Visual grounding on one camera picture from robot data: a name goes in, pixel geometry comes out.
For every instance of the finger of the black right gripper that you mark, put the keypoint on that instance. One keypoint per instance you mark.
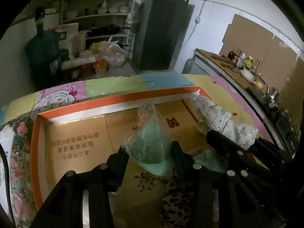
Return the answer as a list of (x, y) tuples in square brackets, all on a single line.
[(261, 167)]

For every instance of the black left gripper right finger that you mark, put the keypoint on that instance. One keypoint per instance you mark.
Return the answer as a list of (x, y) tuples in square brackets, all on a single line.
[(198, 183)]

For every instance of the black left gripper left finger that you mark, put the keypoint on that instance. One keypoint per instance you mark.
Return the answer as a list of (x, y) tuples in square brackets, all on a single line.
[(82, 199)]

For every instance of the mint patterned tissue pack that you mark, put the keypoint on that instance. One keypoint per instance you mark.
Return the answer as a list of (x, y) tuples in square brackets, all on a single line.
[(210, 161)]

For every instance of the white floral cloth roll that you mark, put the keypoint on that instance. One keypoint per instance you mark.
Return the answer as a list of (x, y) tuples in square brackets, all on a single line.
[(212, 117)]

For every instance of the green cloth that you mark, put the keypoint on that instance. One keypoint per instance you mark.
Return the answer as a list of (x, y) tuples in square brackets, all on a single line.
[(150, 144)]

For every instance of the leopard print cloth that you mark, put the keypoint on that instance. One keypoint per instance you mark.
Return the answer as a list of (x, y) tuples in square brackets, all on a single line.
[(175, 206)]

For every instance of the floral tissue pack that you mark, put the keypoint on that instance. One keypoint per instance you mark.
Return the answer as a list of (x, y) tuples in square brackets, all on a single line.
[(16, 189)]

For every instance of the wooden kitchen counter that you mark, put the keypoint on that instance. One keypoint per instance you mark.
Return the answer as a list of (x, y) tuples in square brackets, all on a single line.
[(273, 123)]

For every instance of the orange rimmed cardboard tray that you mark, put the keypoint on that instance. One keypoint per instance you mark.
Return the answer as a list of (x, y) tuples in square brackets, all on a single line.
[(81, 136)]

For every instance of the steel kettle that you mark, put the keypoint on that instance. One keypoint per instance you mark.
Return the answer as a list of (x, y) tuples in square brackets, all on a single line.
[(272, 97)]

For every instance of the white bowl on counter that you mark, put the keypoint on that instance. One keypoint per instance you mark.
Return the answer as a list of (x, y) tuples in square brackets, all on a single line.
[(246, 74)]

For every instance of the yellow green bottle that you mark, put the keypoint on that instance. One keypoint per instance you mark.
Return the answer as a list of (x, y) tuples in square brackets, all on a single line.
[(248, 62)]

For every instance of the colourful cartoon play mat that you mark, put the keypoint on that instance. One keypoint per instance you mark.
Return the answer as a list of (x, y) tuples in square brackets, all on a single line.
[(92, 89)]

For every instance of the white plastic bag on floor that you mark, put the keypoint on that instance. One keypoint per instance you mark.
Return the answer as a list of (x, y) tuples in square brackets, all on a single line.
[(109, 50)]

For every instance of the blue water jug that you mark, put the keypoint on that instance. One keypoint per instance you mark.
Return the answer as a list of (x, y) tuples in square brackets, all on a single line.
[(43, 53)]

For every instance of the dark grey refrigerator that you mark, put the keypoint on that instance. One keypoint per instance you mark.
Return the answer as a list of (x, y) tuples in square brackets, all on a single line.
[(159, 25)]

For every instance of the white metal shelf rack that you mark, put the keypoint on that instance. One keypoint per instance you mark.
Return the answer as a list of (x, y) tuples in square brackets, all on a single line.
[(102, 19)]

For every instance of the cardboard sheet on wall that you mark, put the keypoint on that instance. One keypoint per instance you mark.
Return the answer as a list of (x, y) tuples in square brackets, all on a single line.
[(280, 66)]

